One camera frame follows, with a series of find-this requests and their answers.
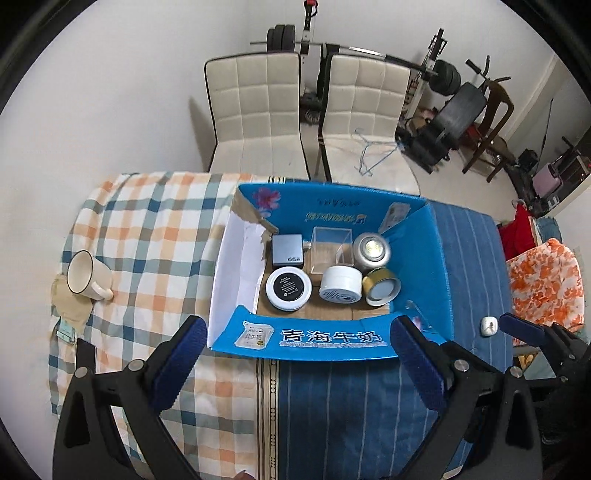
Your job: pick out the white weight rack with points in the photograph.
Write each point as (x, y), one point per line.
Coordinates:
(307, 32)

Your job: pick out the black weight bench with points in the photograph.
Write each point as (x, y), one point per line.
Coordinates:
(457, 110)

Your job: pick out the small grey square box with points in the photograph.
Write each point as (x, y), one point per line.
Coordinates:
(286, 249)

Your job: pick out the gold tin with lid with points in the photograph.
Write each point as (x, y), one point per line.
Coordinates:
(382, 288)

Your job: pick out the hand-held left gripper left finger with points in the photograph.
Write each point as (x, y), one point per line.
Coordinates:
(182, 357)

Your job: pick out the round black white compact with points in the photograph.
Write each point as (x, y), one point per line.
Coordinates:
(287, 287)

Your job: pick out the pink suitcase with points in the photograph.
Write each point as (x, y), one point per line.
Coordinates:
(547, 180)

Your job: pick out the black bag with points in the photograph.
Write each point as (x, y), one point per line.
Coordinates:
(527, 158)

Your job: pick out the silver tin can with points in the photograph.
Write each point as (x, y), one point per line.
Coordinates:
(371, 249)

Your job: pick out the orange floral blanket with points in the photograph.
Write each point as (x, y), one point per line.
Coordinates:
(545, 281)

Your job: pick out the white round jar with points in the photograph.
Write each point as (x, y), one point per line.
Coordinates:
(340, 281)

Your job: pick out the red cloth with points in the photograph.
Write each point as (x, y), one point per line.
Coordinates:
(515, 235)

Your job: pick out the barbell with black plates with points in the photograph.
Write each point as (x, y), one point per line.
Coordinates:
(445, 76)

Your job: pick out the white mug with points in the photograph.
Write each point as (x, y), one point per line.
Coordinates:
(85, 274)

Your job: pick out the beige cloth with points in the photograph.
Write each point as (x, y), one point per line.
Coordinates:
(69, 307)

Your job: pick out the white padded chair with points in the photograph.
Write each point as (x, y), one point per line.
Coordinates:
(254, 110)
(364, 101)

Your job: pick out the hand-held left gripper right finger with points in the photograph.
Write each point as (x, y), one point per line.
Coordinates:
(415, 360)

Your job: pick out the clear plastic box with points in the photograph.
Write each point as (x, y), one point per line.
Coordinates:
(330, 254)

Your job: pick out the white earbuds case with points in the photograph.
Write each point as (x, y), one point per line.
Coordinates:
(488, 325)

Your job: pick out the brown wooden chair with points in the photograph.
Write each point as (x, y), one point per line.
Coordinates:
(501, 106)

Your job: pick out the blue cardboard box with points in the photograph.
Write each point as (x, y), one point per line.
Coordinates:
(415, 258)

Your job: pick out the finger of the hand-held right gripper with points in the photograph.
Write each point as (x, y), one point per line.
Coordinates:
(521, 325)

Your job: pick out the small green packet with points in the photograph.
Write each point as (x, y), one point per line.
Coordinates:
(64, 330)

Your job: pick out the black phone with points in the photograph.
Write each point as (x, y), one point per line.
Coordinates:
(85, 353)

